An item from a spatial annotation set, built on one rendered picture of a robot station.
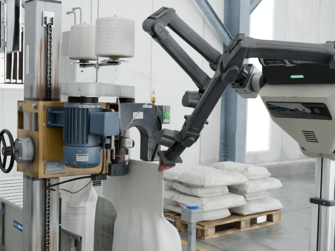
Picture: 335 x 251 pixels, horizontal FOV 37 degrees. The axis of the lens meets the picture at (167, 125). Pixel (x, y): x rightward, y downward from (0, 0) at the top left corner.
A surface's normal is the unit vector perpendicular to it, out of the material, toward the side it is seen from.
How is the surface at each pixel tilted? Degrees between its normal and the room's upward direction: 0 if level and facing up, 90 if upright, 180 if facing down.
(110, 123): 90
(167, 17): 103
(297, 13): 90
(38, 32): 90
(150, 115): 90
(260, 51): 131
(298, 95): 40
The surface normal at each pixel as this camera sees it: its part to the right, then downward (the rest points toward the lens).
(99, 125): -0.47, 0.04
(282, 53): 0.04, 0.69
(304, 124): -0.62, 0.65
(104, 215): -0.79, 0.01
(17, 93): 0.61, 0.05
